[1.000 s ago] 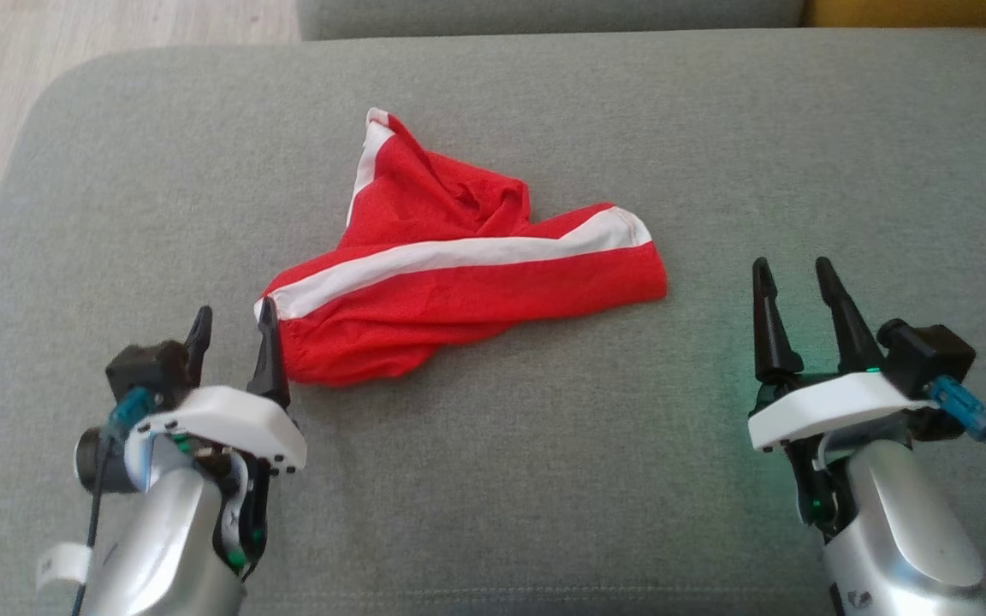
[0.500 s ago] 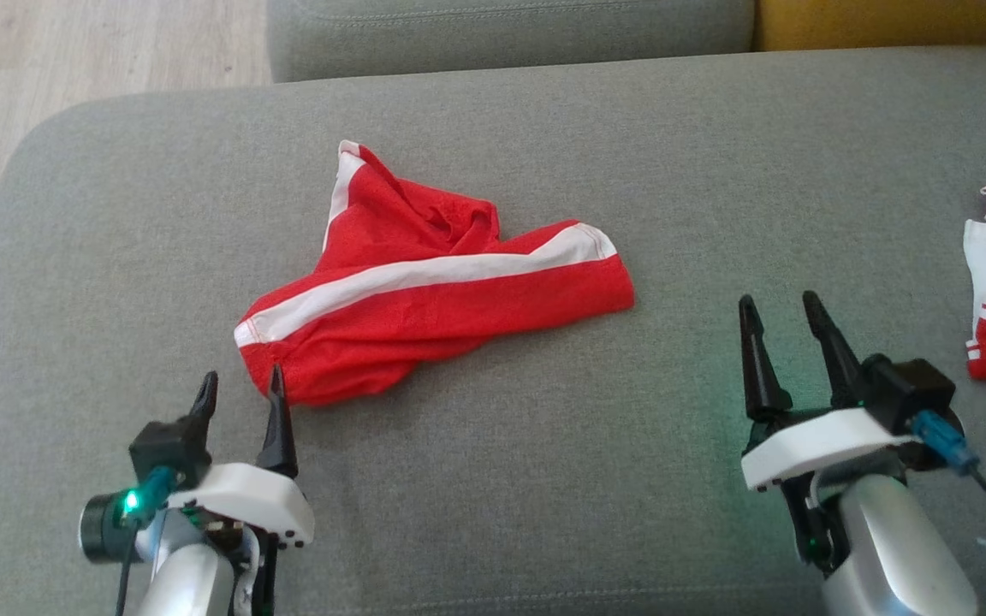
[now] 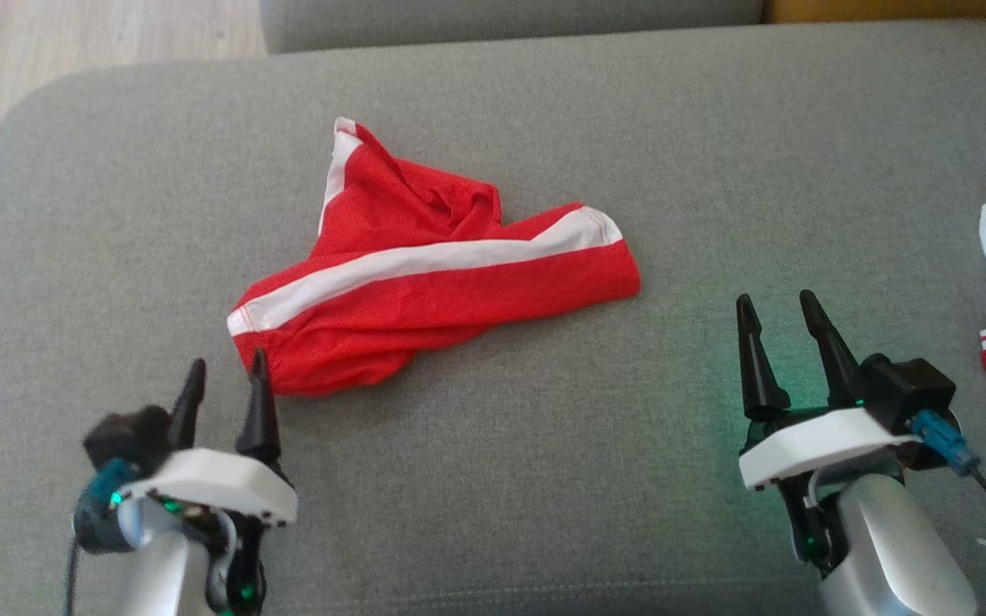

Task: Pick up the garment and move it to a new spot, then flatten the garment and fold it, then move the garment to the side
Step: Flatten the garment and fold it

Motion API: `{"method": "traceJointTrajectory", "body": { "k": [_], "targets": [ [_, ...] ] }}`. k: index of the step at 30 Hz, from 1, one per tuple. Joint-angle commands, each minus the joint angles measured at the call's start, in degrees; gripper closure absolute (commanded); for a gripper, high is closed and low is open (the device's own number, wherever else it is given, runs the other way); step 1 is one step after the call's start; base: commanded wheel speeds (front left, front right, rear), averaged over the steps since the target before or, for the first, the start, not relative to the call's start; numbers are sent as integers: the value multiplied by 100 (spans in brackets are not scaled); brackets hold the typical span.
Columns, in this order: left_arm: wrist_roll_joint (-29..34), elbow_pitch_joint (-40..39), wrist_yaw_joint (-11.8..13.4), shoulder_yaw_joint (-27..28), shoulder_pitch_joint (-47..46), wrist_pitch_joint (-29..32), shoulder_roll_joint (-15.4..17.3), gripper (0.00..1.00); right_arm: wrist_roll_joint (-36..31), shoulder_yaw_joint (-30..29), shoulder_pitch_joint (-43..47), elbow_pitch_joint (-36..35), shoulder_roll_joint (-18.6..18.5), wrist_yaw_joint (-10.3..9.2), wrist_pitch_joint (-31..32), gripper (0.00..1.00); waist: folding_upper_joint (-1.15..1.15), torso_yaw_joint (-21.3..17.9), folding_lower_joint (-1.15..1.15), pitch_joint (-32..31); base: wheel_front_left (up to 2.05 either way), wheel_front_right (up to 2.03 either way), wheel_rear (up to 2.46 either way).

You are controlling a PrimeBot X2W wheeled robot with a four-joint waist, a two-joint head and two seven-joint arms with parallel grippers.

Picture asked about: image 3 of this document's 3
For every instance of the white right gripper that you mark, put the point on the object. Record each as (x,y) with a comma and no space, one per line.
(818,445)

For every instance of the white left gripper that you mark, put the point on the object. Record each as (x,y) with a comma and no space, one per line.
(219,483)

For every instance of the red shorts white stripe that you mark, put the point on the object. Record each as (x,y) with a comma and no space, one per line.
(459,291)

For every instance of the brown wooden furniture edge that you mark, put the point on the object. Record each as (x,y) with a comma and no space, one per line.
(887,8)

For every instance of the grey sofa seat cushion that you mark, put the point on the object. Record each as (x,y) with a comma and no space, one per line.
(493,103)

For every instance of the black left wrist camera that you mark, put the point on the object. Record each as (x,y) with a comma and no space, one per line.
(125,432)

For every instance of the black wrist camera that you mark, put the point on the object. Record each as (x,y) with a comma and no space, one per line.
(125,432)
(912,389)

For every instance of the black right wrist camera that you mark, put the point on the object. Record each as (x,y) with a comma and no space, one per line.
(912,389)

